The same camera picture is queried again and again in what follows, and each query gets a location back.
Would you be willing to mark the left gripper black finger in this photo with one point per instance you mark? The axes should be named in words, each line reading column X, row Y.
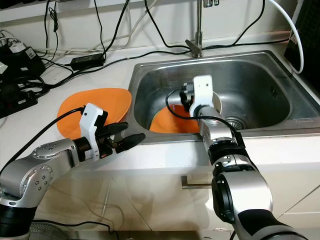
column 132, row 141
column 119, row 127

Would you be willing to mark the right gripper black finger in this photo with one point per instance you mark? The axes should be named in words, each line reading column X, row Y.
column 189, row 109

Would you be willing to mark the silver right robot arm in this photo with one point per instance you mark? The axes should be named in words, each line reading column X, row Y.
column 245, row 190

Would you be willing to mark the white kitchen cabinet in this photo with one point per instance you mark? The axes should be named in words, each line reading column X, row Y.
column 145, row 200

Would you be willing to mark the white cup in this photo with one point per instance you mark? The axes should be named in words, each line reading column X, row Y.
column 217, row 102

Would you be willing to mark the metal sink drain strainer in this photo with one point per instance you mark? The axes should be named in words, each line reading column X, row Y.
column 235, row 122

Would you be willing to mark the chrome faucet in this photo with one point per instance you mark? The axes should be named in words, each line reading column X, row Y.
column 199, row 25

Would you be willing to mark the black power adapter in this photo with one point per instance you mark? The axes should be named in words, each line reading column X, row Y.
column 87, row 61

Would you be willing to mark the stainless steel sink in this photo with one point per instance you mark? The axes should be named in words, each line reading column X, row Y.
column 265, row 87

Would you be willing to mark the white fan grille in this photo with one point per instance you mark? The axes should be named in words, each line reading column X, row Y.
column 52, row 228

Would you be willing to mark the black power strip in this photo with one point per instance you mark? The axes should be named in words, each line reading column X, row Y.
column 15, row 100

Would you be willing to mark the black battery charger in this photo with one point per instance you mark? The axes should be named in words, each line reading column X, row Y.
column 22, row 57

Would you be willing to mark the black appliance with warning label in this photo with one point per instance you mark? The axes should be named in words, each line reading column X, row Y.
column 311, row 50

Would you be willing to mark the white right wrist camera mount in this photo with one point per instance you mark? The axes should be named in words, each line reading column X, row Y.
column 204, row 92

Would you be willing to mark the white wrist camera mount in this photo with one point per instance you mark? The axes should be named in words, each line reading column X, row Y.
column 91, row 125
column 204, row 92

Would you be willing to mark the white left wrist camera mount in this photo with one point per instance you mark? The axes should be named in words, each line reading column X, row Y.
column 91, row 125

